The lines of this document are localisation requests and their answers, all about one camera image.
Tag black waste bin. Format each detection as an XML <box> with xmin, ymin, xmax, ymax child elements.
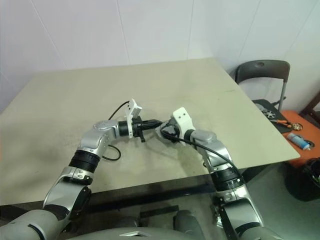
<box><xmin>284</xmin><ymin>157</ymin><xmax>320</xmax><ymax>202</ymax></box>

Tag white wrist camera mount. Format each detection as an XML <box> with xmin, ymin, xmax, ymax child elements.
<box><xmin>172</xmin><ymin>107</ymin><xmax>196</xmax><ymax>141</ymax></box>
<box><xmin>124</xmin><ymin>98</ymin><xmax>143</xmax><ymax>139</ymax></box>

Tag orange handled pliers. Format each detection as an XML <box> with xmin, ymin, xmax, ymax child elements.
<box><xmin>273</xmin><ymin>118</ymin><xmax>293</xmax><ymax>128</ymax></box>

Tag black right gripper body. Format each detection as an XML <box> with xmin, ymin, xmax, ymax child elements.
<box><xmin>161</xmin><ymin>119</ymin><xmax>183</xmax><ymax>143</ymax></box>

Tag grey folding chair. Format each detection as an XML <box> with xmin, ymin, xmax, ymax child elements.
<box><xmin>235</xmin><ymin>59</ymin><xmax>291</xmax><ymax>136</ymax></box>

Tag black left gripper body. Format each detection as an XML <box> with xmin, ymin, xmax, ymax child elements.
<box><xmin>131</xmin><ymin>119</ymin><xmax>147</xmax><ymax>143</ymax></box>

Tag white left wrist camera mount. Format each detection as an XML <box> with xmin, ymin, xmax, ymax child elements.
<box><xmin>124</xmin><ymin>98</ymin><xmax>143</xmax><ymax>139</ymax></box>

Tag grey robot torso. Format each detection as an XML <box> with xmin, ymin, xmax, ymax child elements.
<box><xmin>0</xmin><ymin>208</ymin><xmax>288</xmax><ymax>240</ymax></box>

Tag orange stool surface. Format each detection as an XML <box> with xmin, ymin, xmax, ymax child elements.
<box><xmin>281</xmin><ymin>109</ymin><xmax>320</xmax><ymax>171</ymax></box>

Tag silver spoked wheel part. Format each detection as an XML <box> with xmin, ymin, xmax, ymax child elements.
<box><xmin>263</xmin><ymin>109</ymin><xmax>277</xmax><ymax>120</ymax></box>

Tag black metal table frame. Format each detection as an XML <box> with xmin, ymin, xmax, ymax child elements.
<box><xmin>87</xmin><ymin>181</ymin><xmax>216</xmax><ymax>213</ymax></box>

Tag blue spray can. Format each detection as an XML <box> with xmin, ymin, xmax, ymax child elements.
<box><xmin>287</xmin><ymin>132</ymin><xmax>315</xmax><ymax>150</ymax></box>

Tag brown wooden frame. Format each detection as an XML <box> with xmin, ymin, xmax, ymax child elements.
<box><xmin>299</xmin><ymin>88</ymin><xmax>320</xmax><ymax>121</ymax></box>

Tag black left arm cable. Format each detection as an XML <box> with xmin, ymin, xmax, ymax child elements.
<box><xmin>102</xmin><ymin>100</ymin><xmax>131</xmax><ymax>161</ymax></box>

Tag large dark rounded shape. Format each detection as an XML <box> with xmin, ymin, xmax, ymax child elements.
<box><xmin>173</xmin><ymin>209</ymin><xmax>203</xmax><ymax>240</ymax></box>

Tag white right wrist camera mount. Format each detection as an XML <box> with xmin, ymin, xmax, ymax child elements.
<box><xmin>172</xmin><ymin>107</ymin><xmax>196</xmax><ymax>141</ymax></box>

